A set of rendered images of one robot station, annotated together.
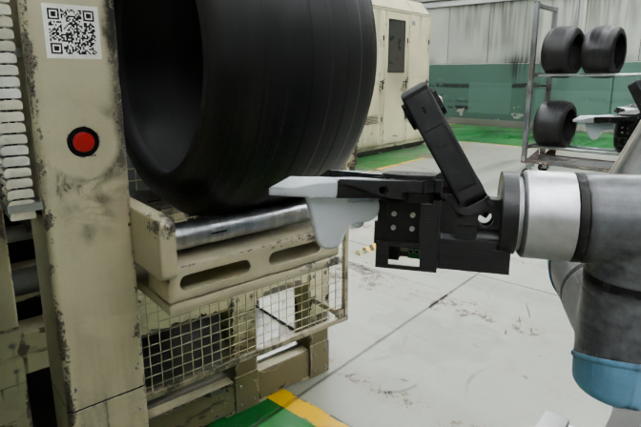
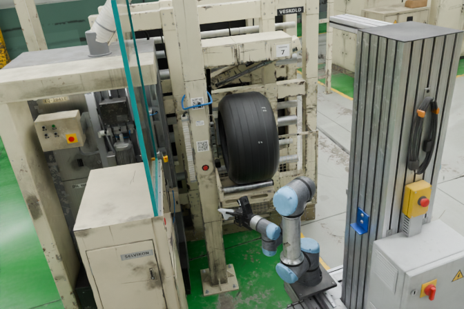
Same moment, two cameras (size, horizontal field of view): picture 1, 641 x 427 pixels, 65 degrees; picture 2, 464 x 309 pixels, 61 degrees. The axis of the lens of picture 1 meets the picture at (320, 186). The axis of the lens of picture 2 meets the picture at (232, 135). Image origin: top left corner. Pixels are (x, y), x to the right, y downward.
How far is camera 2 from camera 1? 1.84 m
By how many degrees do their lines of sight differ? 33
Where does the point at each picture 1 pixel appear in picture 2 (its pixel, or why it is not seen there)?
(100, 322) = (209, 205)
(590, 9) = not seen: outside the picture
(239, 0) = (233, 149)
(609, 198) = (259, 225)
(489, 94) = not seen: outside the picture
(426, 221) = (239, 219)
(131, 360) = (217, 214)
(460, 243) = (245, 223)
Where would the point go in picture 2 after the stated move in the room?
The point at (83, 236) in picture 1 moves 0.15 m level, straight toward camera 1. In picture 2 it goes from (205, 187) to (202, 200)
